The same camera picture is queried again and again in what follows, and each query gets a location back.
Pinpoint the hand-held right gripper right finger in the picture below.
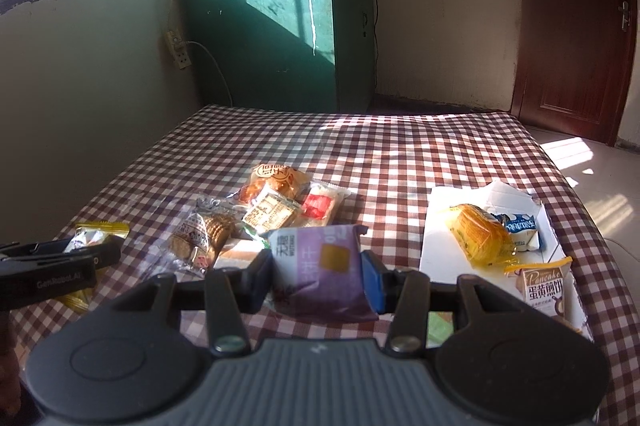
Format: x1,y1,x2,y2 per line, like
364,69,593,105
361,251,542,355

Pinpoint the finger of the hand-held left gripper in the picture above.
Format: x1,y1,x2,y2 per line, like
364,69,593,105
0,240,68,260
65,235,124,270

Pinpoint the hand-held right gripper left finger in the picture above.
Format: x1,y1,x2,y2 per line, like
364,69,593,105
105,250,275,355

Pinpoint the gold-edged bread packet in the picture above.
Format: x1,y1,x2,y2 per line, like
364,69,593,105
59,221,131,312

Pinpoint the purple snack packet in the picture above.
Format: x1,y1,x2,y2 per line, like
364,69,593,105
267,223,381,323

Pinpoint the white cardboard box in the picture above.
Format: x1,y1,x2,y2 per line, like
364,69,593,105
419,180,593,342

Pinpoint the light green biscuit packet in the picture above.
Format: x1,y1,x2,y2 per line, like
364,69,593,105
427,311,456,347

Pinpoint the clear round cookie packet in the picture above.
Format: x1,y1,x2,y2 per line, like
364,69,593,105
195,196,246,247
160,211,221,279

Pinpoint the yellow cake packet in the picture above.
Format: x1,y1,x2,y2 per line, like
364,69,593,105
447,203,516,267

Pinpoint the blue white snack packet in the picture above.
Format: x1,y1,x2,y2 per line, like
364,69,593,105
487,209,543,253

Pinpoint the brown white gold-edged packet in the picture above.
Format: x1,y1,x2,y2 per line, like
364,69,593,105
504,256,573,319

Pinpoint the pale bread packet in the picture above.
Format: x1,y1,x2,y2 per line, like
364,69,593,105
212,239,266,272

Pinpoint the clear packet with yellow label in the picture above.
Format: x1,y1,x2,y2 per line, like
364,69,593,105
241,186,303,239

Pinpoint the red white snack packet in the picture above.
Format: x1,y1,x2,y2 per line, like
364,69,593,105
297,183,352,229

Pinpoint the orange bread packet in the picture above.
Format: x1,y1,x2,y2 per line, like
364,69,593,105
235,163,311,207

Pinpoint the white power strip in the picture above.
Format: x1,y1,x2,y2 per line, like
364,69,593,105
166,29,192,70

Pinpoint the brown wooden door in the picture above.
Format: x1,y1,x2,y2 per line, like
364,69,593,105
510,0,638,147

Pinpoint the black cable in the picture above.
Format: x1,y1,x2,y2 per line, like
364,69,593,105
367,0,382,97

